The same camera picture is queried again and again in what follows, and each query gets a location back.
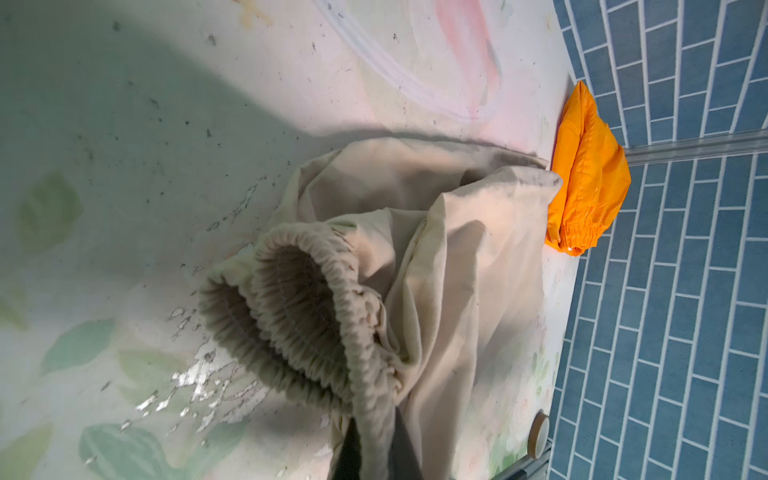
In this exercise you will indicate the beige shorts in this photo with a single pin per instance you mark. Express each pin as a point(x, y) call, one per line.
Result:
point(387, 270)

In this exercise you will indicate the orange shorts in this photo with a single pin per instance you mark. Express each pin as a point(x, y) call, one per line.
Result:
point(595, 174)

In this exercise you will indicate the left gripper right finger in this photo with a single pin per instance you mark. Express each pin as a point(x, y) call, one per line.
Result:
point(402, 460)

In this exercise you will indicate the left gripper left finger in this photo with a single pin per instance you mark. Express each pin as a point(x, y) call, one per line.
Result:
point(348, 462)

